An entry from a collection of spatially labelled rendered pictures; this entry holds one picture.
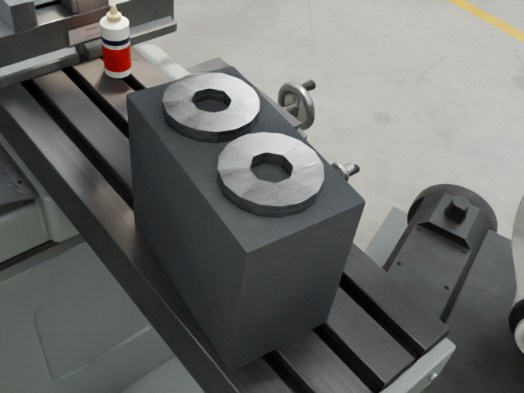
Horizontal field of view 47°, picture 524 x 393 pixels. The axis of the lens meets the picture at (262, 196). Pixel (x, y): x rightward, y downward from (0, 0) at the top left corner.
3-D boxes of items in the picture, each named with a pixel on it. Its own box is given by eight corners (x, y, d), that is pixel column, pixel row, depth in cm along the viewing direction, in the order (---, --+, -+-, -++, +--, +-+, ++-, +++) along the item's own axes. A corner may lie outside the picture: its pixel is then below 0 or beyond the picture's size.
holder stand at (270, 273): (223, 189, 76) (234, 52, 62) (328, 322, 64) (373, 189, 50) (133, 223, 70) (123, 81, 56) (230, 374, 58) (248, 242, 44)
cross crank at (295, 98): (289, 107, 148) (296, 66, 140) (322, 133, 143) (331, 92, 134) (238, 129, 140) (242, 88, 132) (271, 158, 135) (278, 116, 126)
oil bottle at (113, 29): (122, 61, 93) (118, -6, 85) (136, 73, 91) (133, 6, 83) (99, 69, 91) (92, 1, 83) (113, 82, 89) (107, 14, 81)
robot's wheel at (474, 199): (479, 263, 146) (512, 207, 132) (473, 277, 143) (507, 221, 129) (403, 226, 152) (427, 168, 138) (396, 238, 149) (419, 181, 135)
